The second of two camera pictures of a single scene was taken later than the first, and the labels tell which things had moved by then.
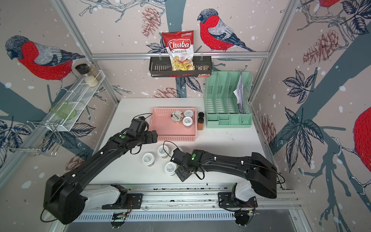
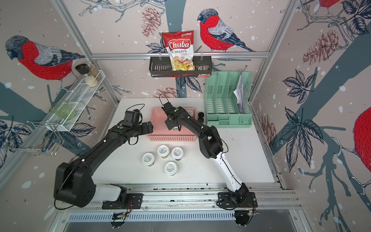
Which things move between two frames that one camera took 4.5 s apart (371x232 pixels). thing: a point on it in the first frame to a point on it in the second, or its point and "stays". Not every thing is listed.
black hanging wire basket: [160, 66] stays
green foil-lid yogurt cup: [188, 113] stays
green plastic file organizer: [222, 108] stays
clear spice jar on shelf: [94, 71] stays
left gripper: [150, 139] to [146, 128]
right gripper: [181, 175] to [168, 126]
